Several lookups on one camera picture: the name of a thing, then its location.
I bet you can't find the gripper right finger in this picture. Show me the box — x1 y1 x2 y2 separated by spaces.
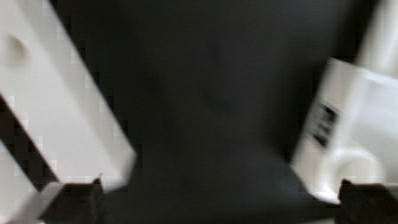
334 180 398 224

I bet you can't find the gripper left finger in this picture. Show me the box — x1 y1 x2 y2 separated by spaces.
23 177 105 224

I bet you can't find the white chair leg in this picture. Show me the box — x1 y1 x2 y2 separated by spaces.
357 0 398 79

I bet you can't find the white U-shaped fence frame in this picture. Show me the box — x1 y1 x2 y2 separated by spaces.
0 0 139 224

